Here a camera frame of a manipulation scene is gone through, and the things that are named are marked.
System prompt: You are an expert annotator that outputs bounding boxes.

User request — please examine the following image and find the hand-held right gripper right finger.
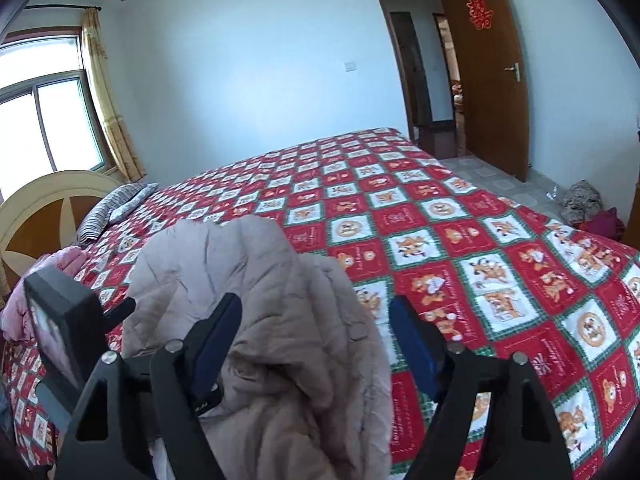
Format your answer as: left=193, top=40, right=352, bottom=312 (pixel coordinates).
left=389, top=296, right=573, bottom=480

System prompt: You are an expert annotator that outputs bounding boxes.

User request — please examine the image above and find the red patterned bed quilt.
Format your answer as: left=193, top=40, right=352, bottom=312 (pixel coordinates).
left=0, top=127, right=640, bottom=480

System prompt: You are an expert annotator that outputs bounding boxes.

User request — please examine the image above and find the yellow curtain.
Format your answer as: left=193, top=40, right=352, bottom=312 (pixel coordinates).
left=81, top=7, right=147, bottom=184

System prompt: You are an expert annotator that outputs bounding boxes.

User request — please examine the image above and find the grey cloth pile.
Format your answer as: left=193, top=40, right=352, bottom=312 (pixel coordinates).
left=560, top=180, right=604, bottom=227

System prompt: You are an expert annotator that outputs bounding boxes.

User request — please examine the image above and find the grey floral pillow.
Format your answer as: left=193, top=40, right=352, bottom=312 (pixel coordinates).
left=107, top=183, right=162, bottom=224

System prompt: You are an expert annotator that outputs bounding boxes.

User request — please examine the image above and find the cream and wood headboard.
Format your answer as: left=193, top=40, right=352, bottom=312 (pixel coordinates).
left=0, top=170, right=124, bottom=301

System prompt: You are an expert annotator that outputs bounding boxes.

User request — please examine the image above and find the curtain rod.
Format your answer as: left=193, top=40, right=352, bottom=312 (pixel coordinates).
left=24, top=3, right=102, bottom=12

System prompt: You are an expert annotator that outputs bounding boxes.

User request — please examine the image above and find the dark wooden cabinet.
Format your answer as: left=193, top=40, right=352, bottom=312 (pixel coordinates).
left=621, top=127, right=640, bottom=252

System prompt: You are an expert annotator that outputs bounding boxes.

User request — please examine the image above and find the dark red cloth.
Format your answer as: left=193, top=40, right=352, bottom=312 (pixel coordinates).
left=580, top=207, right=627, bottom=240

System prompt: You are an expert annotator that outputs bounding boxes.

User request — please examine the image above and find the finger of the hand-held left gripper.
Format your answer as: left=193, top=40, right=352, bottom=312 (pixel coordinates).
left=102, top=297, right=137, bottom=329

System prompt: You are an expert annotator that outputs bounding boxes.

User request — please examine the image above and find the brown door frame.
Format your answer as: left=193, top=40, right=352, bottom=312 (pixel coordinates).
left=368, top=0, right=470, bottom=159

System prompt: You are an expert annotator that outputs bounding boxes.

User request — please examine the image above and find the red paper door decoration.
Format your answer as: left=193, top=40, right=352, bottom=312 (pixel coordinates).
left=465, top=0, right=494, bottom=31

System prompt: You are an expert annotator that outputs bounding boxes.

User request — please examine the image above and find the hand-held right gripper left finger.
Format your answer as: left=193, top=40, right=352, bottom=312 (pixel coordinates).
left=59, top=292, right=244, bottom=480

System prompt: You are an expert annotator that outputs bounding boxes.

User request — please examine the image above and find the window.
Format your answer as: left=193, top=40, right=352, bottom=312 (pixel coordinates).
left=0, top=34, right=109, bottom=202

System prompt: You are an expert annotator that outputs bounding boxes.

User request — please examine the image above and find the pale pink puffer jacket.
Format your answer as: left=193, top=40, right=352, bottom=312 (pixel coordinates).
left=120, top=216, right=394, bottom=480

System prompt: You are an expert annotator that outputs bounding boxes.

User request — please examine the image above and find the pink blanket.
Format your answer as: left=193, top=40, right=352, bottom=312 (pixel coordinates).
left=0, top=247, right=89, bottom=345

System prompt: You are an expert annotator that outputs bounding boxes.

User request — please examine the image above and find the brown wooden door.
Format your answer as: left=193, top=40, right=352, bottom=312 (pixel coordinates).
left=439, top=0, right=532, bottom=183

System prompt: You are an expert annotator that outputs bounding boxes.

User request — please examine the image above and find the dark hallway door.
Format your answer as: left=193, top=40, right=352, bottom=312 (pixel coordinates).
left=389, top=11, right=434, bottom=129

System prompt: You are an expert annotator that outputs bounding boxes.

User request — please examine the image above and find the striped pillow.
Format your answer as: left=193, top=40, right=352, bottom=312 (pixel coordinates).
left=76, top=182, right=147, bottom=247

